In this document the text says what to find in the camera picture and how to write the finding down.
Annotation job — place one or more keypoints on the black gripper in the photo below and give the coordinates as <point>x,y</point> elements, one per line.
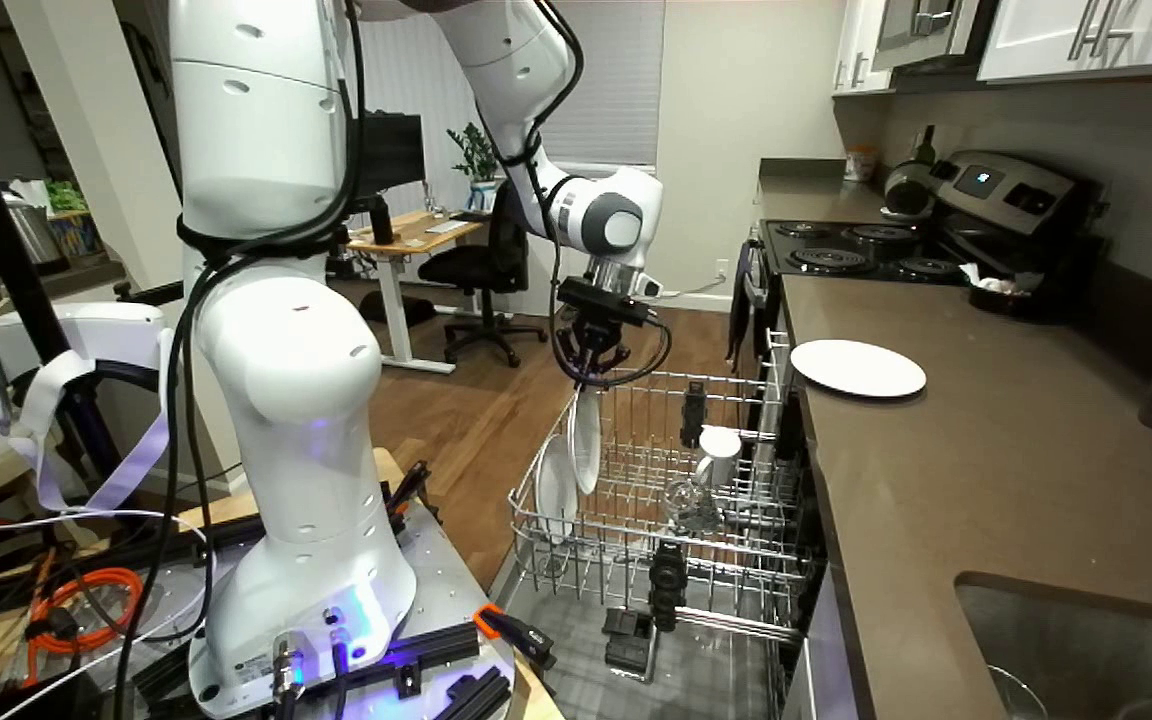
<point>591,346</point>

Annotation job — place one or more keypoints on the white plate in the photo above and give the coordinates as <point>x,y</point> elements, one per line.
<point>552,495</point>
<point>584,437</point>
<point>858,371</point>

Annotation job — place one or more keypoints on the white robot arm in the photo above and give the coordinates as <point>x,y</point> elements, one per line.
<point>268,166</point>

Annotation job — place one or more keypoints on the white plate in rack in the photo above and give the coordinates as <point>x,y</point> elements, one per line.
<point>552,495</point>

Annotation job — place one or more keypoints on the steel kitchen sink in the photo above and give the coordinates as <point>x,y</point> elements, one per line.
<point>1063,655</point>

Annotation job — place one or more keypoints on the black office chair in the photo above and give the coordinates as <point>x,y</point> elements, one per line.
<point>486,269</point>

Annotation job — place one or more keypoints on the white mug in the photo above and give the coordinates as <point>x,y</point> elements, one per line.
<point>720,444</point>

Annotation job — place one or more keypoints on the green potted plant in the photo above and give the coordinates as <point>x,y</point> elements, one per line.
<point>479,163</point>

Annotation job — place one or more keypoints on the wooden desk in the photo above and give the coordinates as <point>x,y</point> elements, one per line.
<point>415,233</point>

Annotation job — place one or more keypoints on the clear drinking glass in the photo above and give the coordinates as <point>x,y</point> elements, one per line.
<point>692,515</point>

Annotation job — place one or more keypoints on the computer monitor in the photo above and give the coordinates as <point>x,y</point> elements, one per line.
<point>394,154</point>

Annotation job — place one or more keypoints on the black kettle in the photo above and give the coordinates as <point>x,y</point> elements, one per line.
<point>910,186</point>

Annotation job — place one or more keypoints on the black stove range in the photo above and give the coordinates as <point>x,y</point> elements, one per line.
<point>1016,233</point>

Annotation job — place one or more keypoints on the white upper cabinets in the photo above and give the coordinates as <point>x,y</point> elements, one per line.
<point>893,44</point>

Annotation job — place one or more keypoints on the wire dishwasher rack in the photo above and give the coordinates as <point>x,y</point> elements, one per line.
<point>744,579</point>

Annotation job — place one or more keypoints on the orange handled tool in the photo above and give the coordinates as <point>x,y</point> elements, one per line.
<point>528,643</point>

